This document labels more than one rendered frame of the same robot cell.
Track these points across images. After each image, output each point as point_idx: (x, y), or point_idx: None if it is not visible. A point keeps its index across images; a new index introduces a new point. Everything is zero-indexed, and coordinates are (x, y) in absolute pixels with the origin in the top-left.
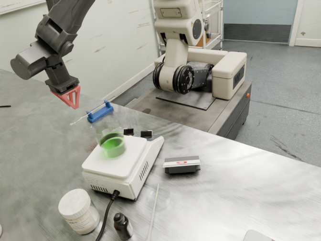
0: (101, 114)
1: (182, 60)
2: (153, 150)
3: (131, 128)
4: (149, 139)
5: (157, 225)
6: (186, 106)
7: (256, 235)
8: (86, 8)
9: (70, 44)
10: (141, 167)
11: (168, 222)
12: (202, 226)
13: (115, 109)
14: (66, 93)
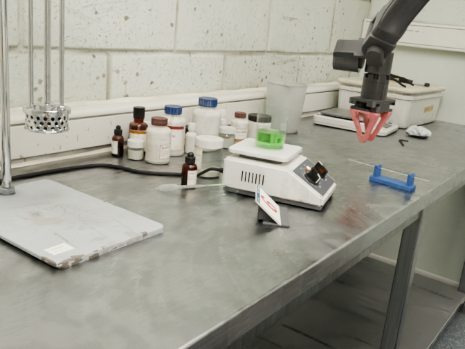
0: (387, 181)
1: None
2: (284, 181)
3: (324, 169)
4: (300, 174)
5: (189, 197)
6: None
7: (155, 226)
8: (400, 15)
9: (373, 50)
10: (250, 167)
11: (191, 201)
12: (179, 212)
13: (406, 192)
14: (355, 110)
